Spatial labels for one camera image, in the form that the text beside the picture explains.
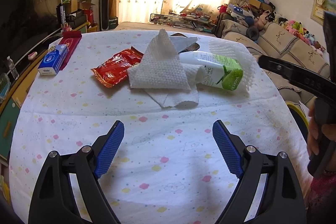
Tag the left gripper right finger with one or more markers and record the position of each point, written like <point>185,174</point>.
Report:
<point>281,200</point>

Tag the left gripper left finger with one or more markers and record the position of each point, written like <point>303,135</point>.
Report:
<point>53,199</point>

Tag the white foam fruit net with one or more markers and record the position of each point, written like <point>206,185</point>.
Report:
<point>238,52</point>

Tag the grey blue foil wrapper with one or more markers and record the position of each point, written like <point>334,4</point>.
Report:
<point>183,42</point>

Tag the white paper towel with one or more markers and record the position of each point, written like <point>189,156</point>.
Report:
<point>167,80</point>

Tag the yellow rimmed trash bin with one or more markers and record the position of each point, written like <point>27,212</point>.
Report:
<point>299,117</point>

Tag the pile of plush toys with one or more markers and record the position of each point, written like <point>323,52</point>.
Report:
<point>297,29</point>

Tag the beige sofa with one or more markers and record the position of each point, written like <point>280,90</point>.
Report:
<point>275,41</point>

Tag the framed flower painting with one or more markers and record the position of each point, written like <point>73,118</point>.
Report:
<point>320,7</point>

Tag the yellow green tv cabinet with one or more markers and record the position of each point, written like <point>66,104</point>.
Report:
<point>15,108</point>

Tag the white dotted table cloth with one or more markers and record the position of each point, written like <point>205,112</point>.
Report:
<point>168,168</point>

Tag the green white drink carton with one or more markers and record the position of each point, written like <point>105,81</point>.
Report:
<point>221,72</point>

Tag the blue tissue pack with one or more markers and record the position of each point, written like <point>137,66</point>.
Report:
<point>52,61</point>

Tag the plastic water bottle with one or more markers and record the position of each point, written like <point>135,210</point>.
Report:
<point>12,68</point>

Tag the red snack wrapper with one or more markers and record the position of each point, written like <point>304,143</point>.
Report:
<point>114,70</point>

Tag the brown plastic tray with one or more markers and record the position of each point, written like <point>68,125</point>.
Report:
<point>189,44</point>

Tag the glass table with books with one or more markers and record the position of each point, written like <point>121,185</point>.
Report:
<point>189,20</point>

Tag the red flat box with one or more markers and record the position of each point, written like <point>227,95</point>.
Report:
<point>70,39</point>

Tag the floral floor mat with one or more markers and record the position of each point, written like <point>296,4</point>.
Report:
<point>150,26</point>

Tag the black television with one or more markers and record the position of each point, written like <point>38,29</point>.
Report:
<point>24,25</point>

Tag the black tower fan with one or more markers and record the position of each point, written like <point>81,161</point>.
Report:
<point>103,14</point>

